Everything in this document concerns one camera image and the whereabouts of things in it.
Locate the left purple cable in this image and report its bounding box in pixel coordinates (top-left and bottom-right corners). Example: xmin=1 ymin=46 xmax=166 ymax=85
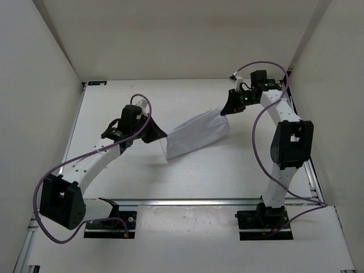
xmin=33 ymin=94 xmax=153 ymax=244

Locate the aluminium frame rail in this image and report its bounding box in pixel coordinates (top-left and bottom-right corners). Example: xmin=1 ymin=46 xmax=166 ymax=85
xmin=280 ymin=77 xmax=325 ymax=202
xmin=45 ymin=82 xmax=88 ymax=204

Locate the front aluminium rail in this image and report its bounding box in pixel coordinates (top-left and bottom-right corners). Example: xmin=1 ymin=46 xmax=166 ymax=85
xmin=47 ymin=197 xmax=325 ymax=207

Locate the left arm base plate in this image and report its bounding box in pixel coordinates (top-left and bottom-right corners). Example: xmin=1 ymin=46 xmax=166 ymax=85
xmin=84 ymin=206 xmax=138 ymax=239

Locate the right aluminium frame rail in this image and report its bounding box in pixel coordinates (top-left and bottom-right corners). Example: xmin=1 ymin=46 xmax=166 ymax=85
xmin=280 ymin=77 xmax=325 ymax=202

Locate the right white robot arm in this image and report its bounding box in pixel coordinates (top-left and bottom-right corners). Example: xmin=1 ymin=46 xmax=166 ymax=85
xmin=220 ymin=70 xmax=314 ymax=229

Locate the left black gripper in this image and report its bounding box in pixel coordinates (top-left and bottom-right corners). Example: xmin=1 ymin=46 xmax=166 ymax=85
xmin=131 ymin=113 xmax=166 ymax=143

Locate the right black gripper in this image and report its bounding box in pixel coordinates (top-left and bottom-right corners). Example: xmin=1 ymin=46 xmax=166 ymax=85
xmin=220 ymin=88 xmax=258 ymax=115

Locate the left blue corner label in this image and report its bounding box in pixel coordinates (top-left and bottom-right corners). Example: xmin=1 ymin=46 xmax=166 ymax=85
xmin=87 ymin=81 xmax=107 ymax=86

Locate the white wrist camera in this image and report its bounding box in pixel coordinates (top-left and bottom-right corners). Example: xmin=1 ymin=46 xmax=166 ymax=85
xmin=133 ymin=98 xmax=148 ymax=116
xmin=229 ymin=72 xmax=245 ymax=92

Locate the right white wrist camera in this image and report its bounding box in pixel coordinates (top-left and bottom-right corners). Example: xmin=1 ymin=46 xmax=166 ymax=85
xmin=229 ymin=72 xmax=245 ymax=92

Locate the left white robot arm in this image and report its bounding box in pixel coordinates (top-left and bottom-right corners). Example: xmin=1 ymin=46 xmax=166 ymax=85
xmin=39 ymin=99 xmax=167 ymax=230

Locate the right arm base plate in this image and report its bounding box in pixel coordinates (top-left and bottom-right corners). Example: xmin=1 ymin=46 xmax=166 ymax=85
xmin=235 ymin=203 xmax=293 ymax=241

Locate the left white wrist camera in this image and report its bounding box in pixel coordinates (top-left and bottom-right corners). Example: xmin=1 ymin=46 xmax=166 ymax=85
xmin=133 ymin=98 xmax=148 ymax=116

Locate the left aluminium frame rail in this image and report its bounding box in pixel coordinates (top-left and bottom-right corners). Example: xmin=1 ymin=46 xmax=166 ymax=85
xmin=45 ymin=82 xmax=88 ymax=204

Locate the white fabric skirt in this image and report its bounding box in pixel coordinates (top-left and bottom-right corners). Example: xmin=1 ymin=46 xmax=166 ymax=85
xmin=160 ymin=108 xmax=230 ymax=160

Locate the white front cover board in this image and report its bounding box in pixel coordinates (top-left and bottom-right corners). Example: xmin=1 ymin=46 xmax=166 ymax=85
xmin=28 ymin=206 xmax=354 ymax=272

